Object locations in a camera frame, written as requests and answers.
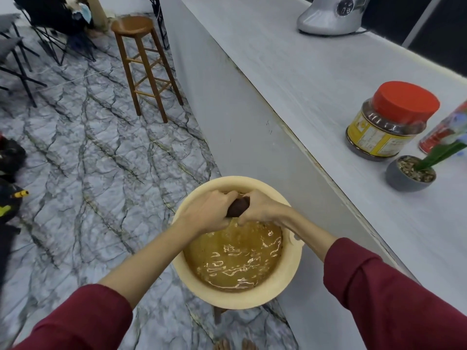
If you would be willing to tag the person's left hand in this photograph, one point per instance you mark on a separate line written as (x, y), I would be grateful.
(204, 213)

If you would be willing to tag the person's right hand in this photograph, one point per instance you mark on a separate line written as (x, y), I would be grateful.
(265, 210)

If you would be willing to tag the person's left fingers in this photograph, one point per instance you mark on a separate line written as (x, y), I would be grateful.
(223, 200)

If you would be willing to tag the person's right fingers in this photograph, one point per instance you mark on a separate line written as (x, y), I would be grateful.
(249, 214)

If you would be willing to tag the person's right forearm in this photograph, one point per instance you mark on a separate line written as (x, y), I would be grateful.
(383, 298)

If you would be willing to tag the person's left forearm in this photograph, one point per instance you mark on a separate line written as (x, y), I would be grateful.
(146, 262)

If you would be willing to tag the murky brown water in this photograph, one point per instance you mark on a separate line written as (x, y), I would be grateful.
(233, 262)

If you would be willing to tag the cream plastic basin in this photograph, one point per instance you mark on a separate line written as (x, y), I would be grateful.
(281, 284)

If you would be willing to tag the stand under basin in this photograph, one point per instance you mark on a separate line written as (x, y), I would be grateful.
(218, 315)

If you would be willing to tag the person's right foot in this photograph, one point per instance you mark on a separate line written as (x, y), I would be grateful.
(250, 345)

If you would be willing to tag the person's foot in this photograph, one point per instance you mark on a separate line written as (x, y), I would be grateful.
(221, 345)
(250, 345)

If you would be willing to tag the person's left foot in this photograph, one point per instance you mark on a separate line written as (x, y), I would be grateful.
(221, 345)

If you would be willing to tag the small grey potted plant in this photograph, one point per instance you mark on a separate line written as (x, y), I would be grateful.
(401, 180)

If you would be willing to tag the red-lidded jar with yellow label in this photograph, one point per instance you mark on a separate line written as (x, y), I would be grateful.
(394, 120)

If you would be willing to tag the tall wooden bar stool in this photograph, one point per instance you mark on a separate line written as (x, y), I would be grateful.
(132, 26)

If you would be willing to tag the black tripod stand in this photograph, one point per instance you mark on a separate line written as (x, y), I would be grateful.
(157, 10)

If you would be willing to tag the red printed can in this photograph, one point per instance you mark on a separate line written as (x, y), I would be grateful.
(441, 136)

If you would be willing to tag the silver kitchen appliance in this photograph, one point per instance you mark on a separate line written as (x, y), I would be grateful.
(324, 16)

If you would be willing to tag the black bag with yellow clip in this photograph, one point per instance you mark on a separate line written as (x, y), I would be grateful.
(9, 160)

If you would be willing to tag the black folding chair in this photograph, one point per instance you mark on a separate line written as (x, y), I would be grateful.
(51, 14)

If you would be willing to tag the grey folding chair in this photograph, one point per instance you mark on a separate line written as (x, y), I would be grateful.
(11, 43)

